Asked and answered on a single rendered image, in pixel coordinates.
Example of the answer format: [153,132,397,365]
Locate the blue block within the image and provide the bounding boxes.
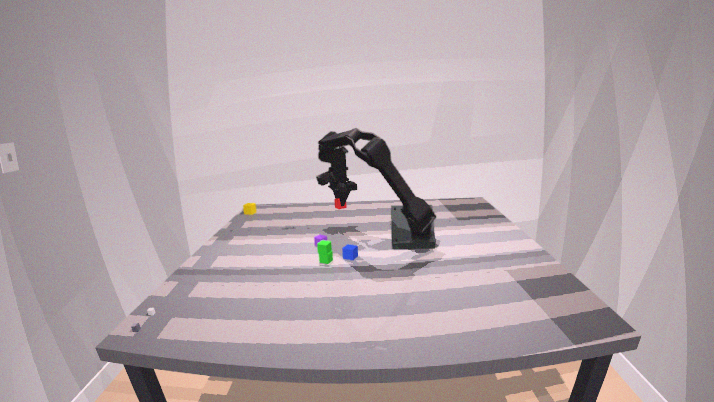
[342,245,358,260]

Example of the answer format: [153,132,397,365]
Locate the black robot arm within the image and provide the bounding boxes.
[316,128,436,239]

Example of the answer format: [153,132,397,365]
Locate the green block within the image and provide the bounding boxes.
[317,241,331,254]
[319,250,333,264]

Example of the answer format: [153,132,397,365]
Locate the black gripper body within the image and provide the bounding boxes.
[329,164,357,192]

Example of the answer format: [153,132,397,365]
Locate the small yellow block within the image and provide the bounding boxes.
[243,203,256,215]

